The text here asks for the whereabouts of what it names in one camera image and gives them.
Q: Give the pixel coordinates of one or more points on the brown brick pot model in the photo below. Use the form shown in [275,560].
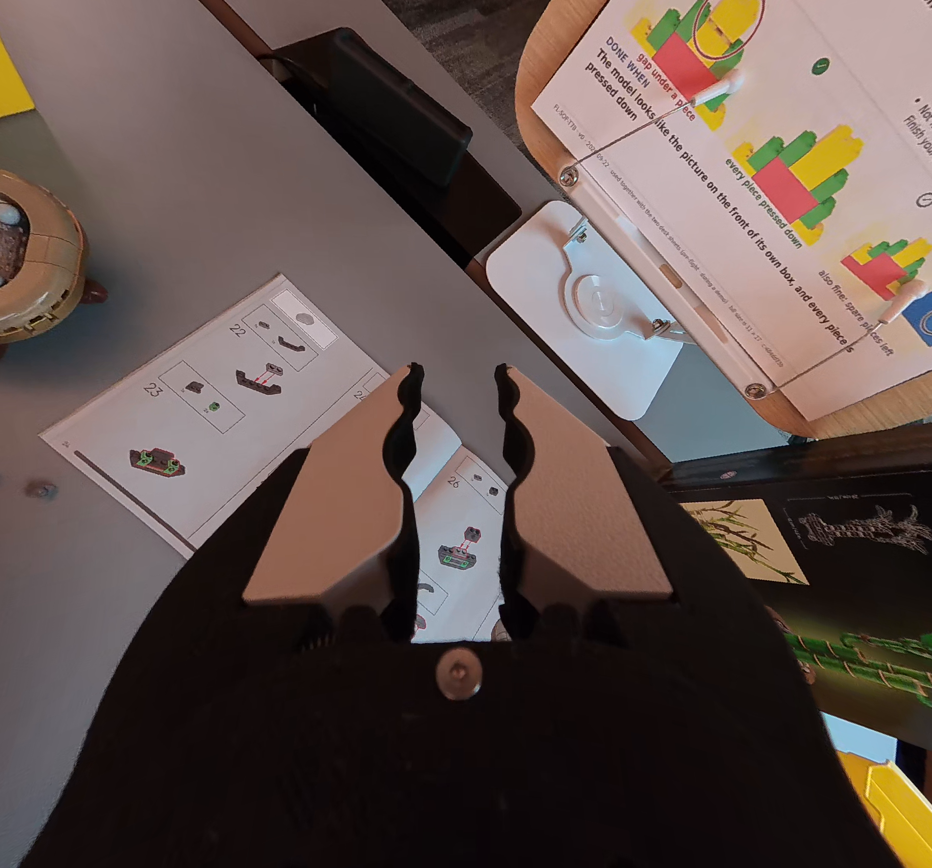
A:
[51,256]

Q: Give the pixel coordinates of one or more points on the white stand base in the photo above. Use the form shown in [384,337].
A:
[531,278]

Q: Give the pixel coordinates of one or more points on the small grey brick piece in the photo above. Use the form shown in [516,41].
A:
[42,491]

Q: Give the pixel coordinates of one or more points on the wooden document holder board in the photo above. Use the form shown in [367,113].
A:
[553,30]

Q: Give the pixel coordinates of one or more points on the black brick set box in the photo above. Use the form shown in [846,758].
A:
[859,591]

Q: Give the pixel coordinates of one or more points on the open brick instruction booklet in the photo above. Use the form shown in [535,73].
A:
[218,402]

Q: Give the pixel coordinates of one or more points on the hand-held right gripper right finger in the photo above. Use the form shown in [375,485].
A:
[582,518]

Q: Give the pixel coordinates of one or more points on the printed instruction sheet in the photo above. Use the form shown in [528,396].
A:
[801,81]

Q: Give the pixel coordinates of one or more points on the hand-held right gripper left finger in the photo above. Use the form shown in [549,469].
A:
[331,518]

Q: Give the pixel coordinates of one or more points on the yellow plastic bin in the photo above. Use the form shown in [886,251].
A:
[11,81]
[892,802]

